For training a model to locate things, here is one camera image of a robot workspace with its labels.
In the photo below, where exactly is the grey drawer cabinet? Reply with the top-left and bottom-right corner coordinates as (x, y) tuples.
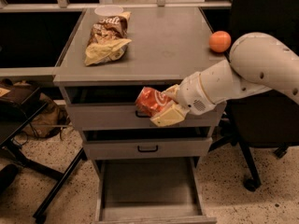
(52, 7), (238, 224)

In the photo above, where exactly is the brown backpack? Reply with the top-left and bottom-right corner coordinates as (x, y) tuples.
(11, 81), (67, 138)

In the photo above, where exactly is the middle grey drawer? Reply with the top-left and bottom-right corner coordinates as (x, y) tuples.
(82, 137), (212, 160)

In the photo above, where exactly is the top grey drawer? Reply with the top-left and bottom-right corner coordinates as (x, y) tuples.
(66, 103), (226, 131)

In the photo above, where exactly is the red coke can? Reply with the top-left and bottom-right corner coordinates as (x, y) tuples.
(135, 87), (172, 117)

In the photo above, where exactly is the brown chip bag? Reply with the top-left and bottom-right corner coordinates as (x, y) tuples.
(85, 12), (132, 66)

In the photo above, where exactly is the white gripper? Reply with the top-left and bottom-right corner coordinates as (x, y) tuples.
(150, 72), (216, 127)

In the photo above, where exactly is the black office chair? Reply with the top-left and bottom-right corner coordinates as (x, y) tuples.
(204, 0), (299, 191)

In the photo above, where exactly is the orange fruit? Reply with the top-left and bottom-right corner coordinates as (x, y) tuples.
(208, 31), (232, 53)

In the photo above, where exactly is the bottom open grey drawer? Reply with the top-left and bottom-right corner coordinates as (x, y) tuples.
(94, 158), (217, 224)

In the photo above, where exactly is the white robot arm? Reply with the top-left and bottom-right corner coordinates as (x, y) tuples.
(151, 33), (299, 127)

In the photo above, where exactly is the black desk frame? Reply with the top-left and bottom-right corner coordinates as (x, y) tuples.
(0, 100), (88, 224)

